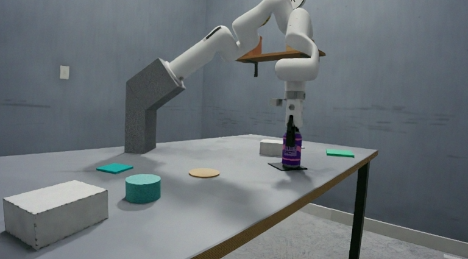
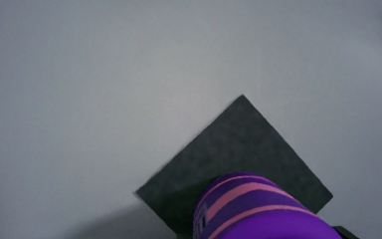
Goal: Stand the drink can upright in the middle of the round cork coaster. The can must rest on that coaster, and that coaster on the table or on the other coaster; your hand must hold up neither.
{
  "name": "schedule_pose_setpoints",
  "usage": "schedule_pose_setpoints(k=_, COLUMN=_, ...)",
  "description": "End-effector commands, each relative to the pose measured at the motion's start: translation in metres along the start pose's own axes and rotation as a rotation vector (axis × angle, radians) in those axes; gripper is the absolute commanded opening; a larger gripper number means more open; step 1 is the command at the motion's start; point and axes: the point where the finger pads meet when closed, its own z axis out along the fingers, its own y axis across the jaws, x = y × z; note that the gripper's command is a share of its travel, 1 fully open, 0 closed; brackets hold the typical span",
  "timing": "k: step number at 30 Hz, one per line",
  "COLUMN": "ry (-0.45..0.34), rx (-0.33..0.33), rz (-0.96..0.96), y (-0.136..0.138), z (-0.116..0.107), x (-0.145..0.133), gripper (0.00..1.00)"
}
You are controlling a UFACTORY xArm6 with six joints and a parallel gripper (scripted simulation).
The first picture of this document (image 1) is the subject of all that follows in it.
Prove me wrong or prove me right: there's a teal short cylinder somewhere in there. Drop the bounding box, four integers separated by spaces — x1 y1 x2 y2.
126 174 161 204

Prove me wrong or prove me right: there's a teal flat square tile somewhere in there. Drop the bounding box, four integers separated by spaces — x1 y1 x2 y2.
96 163 133 174

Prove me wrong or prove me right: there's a dark grey square coaster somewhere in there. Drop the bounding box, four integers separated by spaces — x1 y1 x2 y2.
268 162 308 171

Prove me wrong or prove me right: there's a teal flat square block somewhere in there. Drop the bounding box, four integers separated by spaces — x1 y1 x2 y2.
326 149 354 158

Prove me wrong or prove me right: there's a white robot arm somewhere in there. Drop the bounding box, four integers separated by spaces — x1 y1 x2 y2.
165 0 319 107

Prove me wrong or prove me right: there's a tan round cork coaster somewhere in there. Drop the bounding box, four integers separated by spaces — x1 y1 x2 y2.
189 168 220 178

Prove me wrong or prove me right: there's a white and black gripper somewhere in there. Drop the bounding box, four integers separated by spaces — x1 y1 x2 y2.
284 99 305 147

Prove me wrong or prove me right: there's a purple drink can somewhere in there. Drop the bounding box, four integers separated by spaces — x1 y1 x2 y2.
282 131 302 168

